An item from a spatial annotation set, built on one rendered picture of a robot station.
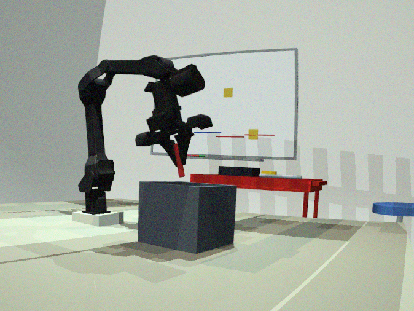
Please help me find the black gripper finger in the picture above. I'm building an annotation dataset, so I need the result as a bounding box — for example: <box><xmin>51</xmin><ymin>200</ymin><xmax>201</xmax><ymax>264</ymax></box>
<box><xmin>154</xmin><ymin>139</ymin><xmax>177</xmax><ymax>167</ymax></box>
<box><xmin>174</xmin><ymin>132</ymin><xmax>194</xmax><ymax>165</ymax></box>

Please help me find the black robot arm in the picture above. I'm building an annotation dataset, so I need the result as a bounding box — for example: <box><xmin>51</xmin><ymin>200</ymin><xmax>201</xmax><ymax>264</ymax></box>
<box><xmin>78</xmin><ymin>55</ymin><xmax>205</xmax><ymax>215</ymax></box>

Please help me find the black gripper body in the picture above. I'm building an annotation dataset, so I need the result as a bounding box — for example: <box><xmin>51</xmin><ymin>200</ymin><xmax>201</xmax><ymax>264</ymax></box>
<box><xmin>135</xmin><ymin>100</ymin><xmax>213</xmax><ymax>146</ymax></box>

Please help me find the red peg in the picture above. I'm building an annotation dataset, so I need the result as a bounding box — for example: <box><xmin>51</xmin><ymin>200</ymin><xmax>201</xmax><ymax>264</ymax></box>
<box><xmin>173</xmin><ymin>143</ymin><xmax>185</xmax><ymax>178</ymax></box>

